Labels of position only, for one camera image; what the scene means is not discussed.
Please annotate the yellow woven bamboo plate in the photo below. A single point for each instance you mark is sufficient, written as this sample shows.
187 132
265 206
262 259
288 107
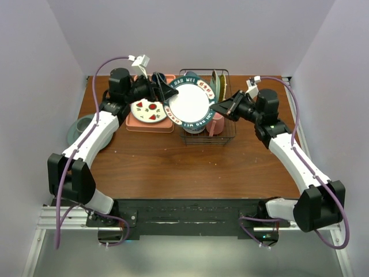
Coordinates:
223 87

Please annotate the pink ceramic mug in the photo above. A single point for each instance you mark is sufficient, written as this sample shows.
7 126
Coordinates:
216 125

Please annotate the dark blue mug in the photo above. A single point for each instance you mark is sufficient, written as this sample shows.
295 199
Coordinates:
161 77

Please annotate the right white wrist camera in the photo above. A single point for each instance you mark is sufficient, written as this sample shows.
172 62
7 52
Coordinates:
252 86

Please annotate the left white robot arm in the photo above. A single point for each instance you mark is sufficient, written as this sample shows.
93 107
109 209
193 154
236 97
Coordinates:
69 174

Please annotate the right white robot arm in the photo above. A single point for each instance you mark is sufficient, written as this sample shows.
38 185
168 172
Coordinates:
321 200

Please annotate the white plate red characters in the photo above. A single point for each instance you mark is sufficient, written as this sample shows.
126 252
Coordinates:
191 77

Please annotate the light green flower plate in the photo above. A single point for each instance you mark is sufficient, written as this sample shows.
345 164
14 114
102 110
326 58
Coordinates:
215 84

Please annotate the pink plastic tray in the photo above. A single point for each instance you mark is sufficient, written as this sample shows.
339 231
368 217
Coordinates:
134 125

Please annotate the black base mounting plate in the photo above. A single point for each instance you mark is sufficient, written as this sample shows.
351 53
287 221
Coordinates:
197 217

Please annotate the grey green saucer plate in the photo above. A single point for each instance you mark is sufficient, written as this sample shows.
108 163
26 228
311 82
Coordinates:
73 136

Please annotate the white watermelon pattern plate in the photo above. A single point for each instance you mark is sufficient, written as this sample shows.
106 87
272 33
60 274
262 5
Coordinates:
148 112

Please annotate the grey metal mug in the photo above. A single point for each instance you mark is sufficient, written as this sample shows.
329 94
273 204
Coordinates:
82 124

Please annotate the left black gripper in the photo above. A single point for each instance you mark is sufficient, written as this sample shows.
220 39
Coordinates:
164 90

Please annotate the green rim white plate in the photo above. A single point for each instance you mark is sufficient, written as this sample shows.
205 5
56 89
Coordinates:
191 107

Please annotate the black wire dish rack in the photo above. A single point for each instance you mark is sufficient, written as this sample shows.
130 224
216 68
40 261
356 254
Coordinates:
203 138

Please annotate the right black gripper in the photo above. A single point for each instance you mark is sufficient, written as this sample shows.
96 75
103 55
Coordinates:
230 106

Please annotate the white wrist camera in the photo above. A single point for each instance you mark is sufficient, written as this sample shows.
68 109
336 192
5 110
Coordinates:
139 64
252 86

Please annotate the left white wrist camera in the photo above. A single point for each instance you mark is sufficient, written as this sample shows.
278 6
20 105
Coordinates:
139 64

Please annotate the blue white porcelain bowl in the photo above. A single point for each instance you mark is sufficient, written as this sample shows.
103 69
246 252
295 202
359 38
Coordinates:
194 131

